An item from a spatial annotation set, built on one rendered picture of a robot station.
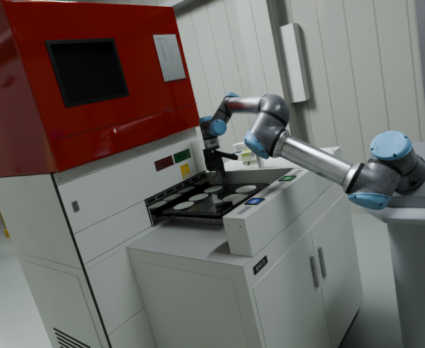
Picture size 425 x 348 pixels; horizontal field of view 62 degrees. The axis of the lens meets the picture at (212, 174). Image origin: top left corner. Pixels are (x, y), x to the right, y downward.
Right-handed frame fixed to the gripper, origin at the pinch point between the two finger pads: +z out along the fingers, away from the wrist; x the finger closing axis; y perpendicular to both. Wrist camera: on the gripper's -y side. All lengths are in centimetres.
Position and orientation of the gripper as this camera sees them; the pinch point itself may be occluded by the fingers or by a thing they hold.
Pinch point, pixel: (225, 183)
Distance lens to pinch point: 183.5
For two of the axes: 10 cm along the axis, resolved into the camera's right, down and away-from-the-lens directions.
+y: -9.5, 2.7, -1.8
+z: 2.3, 9.5, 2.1
